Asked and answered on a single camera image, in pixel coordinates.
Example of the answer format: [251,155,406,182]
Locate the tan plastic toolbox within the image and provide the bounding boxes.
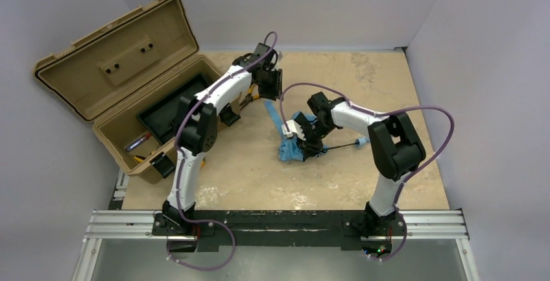
[34,0,223,184]

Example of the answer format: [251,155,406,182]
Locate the yellow handled pliers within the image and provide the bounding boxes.
[239,90,260,109]

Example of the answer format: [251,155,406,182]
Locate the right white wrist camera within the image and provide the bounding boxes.
[281,119,305,141]

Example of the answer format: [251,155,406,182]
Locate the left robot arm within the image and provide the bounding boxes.
[156,43,282,234]

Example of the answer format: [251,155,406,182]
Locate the aluminium rail frame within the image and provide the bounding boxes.
[73,163,481,280]

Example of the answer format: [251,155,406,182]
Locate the black toolbox latch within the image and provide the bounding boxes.
[150,153,176,179]
[219,105,241,127]

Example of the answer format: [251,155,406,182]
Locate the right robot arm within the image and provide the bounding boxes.
[282,92,426,236]

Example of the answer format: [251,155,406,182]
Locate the black toolbox tray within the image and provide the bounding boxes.
[136,71,211,145]

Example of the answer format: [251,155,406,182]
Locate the black toolbox front latch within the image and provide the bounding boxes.
[150,153,176,179]

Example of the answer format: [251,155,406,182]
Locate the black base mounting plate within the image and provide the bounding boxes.
[152,210,405,254]

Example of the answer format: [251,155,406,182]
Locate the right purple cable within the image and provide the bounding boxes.
[279,82,455,263]

